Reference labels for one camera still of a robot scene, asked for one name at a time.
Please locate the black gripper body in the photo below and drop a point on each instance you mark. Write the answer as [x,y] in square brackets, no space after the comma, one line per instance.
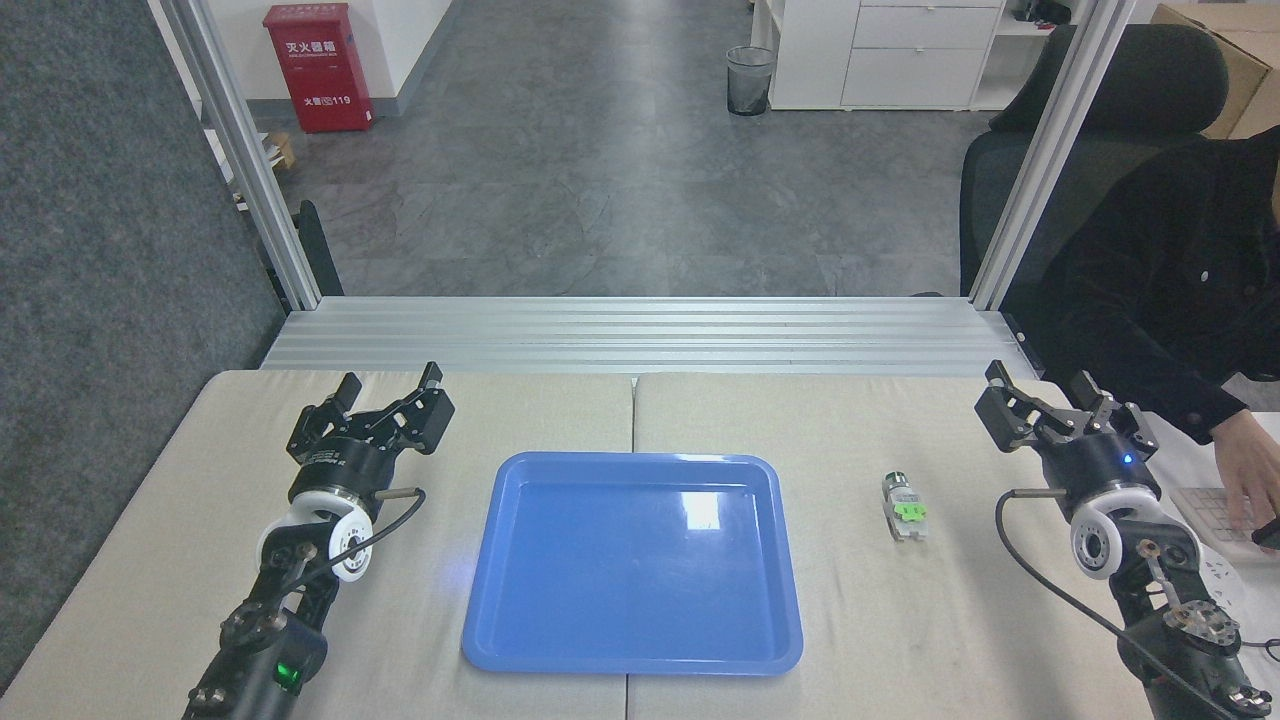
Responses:
[345,465]
[1105,465]

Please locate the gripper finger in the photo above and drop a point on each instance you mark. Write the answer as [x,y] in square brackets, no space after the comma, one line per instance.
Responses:
[1115,412]
[1015,420]
[318,418]
[420,415]

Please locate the switch part with green tab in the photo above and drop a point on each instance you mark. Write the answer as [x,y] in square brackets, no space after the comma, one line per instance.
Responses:
[903,505]

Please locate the blue plastic tray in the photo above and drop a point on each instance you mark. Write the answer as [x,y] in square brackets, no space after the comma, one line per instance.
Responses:
[630,570]

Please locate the person's hand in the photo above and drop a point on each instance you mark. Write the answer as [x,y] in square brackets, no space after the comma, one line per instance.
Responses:
[1255,465]

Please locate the white keyboard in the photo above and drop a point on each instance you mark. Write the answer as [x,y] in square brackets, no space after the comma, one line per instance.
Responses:
[1210,510]

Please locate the person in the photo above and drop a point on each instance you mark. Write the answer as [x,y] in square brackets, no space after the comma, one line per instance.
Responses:
[1170,270]

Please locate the white power strip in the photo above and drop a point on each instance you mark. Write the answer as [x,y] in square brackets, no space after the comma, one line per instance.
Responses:
[1225,580]

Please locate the small black device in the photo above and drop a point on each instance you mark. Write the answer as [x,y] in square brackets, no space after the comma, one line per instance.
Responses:
[1268,536]

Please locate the dark grey felt partition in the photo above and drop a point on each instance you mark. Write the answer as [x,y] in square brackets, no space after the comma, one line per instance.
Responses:
[110,300]

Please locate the black office chair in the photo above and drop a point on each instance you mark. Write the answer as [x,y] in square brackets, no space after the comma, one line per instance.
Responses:
[1140,100]

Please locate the red fire extinguisher box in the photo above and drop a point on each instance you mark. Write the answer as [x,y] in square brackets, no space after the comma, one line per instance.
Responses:
[318,70]

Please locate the brown cardboard box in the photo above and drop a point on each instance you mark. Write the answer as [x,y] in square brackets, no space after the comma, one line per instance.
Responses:
[1250,60]

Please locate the white drawer cabinet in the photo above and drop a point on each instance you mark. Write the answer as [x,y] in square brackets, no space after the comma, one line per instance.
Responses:
[900,55]

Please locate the black mesh waste bin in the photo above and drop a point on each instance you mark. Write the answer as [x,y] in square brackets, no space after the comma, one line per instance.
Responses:
[750,82]

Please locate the black bracket behind post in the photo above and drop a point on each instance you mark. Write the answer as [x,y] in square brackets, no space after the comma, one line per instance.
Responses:
[318,245]

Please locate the silver aluminium rail platform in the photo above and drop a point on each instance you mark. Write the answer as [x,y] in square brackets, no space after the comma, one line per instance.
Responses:
[640,335]

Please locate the silver aluminium post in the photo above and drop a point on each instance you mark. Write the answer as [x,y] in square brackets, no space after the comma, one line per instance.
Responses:
[245,150]
[1050,150]

